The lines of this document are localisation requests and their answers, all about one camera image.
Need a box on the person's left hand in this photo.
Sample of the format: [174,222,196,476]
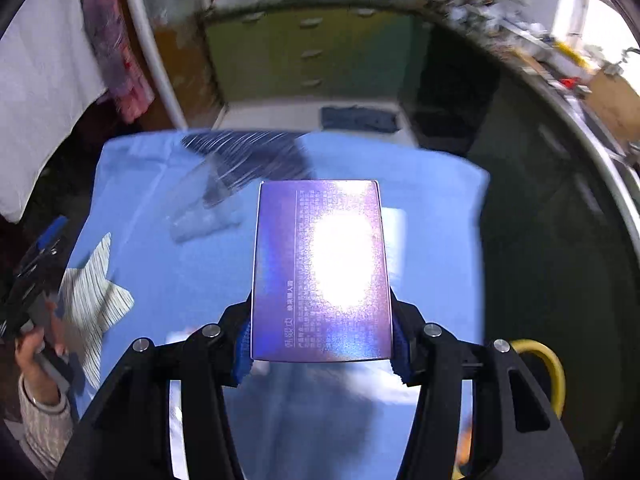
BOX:
[14,302,69,407]

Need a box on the white hanging cloth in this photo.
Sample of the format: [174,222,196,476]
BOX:
[0,0,109,224]

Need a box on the purple cardboard box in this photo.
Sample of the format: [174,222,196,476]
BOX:
[251,179,394,364]

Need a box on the clear plastic cup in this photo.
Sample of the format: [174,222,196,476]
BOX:
[167,152,247,244]

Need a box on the wooden door frame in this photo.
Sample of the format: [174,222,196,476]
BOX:
[149,0,227,122]

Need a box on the green base cabinet with drawers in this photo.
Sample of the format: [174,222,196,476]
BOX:
[202,2,417,112]

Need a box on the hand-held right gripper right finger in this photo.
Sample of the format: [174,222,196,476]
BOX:
[390,290,586,480]

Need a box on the wooden cutting board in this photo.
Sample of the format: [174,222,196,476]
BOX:
[582,67,640,142]

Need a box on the dark green side base cabinet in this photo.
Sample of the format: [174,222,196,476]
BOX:
[400,15,632,461]

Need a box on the blue printed tablecloth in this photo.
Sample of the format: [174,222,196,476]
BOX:
[65,129,492,480]

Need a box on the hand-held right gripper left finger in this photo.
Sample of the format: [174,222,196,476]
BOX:
[55,292,262,480]

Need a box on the purple checked apron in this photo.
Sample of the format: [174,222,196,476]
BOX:
[82,0,155,124]

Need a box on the dark blue floor mat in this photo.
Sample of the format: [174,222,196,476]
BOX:
[320,104,400,135]

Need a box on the yellow rimmed trash bin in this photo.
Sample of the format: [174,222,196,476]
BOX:
[452,339,566,480]

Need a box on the person's left forearm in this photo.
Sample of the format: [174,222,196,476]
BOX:
[17,374,77,479]

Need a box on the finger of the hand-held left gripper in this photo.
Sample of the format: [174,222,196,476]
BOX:
[15,215,71,282]

